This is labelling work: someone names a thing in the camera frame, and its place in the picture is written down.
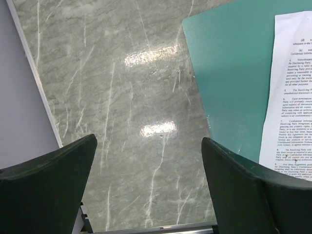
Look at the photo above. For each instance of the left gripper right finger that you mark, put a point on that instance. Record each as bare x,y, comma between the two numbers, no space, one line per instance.
249,198

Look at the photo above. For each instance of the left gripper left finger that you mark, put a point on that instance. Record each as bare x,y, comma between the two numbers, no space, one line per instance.
43,195

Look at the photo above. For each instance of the printed paper sheet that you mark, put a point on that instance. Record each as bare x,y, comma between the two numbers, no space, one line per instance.
286,145

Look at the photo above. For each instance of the teal file folder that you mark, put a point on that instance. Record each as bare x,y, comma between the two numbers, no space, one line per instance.
231,52

